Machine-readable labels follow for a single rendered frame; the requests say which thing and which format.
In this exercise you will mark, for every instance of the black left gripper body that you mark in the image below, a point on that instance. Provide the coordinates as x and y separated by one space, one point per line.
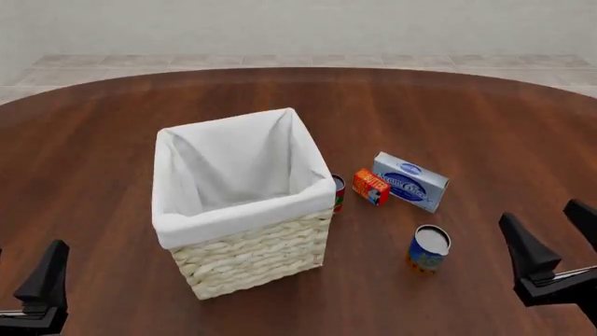
32 323

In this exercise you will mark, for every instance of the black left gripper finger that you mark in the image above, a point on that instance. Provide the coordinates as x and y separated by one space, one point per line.
46 276

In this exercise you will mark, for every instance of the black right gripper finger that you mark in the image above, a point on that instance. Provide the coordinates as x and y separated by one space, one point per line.
587 224
529 252

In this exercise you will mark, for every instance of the woven basket with white liner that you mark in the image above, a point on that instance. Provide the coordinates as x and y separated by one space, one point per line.
242 210

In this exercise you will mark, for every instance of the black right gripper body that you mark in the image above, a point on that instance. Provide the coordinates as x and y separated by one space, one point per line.
559 288

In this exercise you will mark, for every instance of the orange butter box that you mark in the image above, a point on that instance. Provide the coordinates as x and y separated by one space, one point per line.
370 187

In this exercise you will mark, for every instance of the blue alphabet soup tin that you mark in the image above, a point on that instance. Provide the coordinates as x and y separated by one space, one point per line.
426 253

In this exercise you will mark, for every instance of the blue-grey cream cheese box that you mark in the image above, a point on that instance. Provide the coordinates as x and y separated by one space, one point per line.
410 182

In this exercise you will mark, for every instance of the red tin with tomato print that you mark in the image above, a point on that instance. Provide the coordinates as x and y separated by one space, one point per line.
339 196

